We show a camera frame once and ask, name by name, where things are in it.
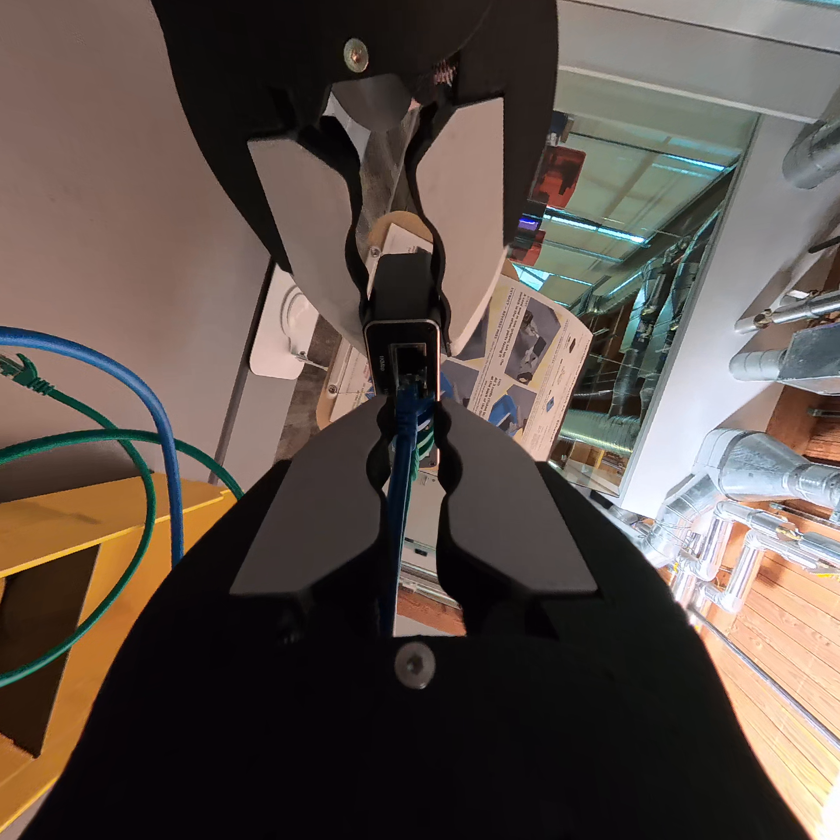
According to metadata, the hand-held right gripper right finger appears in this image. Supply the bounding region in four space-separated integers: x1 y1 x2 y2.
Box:
435 397 599 597

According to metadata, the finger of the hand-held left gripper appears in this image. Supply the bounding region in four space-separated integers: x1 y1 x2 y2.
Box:
402 95 513 360
248 120 370 354

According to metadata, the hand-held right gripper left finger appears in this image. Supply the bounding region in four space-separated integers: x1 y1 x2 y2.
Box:
228 395 399 599

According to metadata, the blue ethernet cable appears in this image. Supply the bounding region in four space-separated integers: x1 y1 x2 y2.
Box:
0 327 435 639

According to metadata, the black ethernet switch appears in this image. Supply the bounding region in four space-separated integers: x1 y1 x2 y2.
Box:
363 252 444 470

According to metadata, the yellow plastic bin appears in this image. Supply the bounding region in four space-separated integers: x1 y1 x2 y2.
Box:
0 474 240 834

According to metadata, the green ethernet cable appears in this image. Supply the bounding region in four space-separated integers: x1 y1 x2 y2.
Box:
0 353 439 689

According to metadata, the red box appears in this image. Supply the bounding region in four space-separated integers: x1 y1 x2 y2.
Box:
538 146 586 204

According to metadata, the white sheet stand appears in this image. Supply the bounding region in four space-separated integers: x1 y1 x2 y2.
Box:
249 262 322 380

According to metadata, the instruction sheet on wooden board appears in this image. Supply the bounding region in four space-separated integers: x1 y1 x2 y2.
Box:
315 210 595 463

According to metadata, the black divider panel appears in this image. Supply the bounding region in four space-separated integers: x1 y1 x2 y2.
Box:
0 545 99 756

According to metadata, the rectangular metal air duct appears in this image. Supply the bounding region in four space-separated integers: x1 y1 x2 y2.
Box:
728 322 840 395

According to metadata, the round silver air duct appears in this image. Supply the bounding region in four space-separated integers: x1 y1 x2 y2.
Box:
783 85 840 191

